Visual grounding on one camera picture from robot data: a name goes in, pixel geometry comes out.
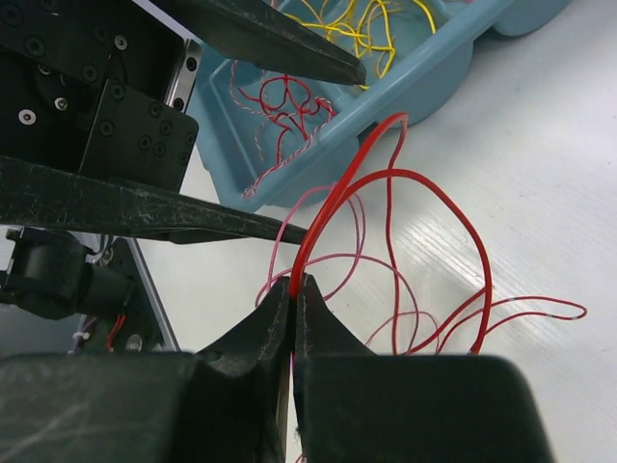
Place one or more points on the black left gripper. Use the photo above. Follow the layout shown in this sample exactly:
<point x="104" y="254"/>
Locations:
<point x="101" y="89"/>

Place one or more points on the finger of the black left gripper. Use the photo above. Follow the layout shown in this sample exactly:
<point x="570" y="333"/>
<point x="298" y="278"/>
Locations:
<point x="256" y="33"/>

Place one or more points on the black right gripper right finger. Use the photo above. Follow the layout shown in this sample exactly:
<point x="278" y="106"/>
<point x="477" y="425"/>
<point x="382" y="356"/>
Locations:
<point x="354" y="405"/>

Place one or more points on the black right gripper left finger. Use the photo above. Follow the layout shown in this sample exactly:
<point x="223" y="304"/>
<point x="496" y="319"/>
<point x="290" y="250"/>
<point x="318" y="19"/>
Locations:
<point x="225" y="403"/>

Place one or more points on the teal plastic compartment tray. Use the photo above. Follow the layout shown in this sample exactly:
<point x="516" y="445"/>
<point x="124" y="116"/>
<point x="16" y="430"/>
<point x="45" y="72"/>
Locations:
<point x="266" y="141"/>

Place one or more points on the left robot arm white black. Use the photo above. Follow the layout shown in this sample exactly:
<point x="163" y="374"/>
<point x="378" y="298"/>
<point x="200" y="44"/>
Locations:
<point x="56" y="274"/>

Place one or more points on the aluminium mounting rail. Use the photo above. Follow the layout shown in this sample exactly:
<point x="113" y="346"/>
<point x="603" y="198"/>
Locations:
<point x="162" y="326"/>

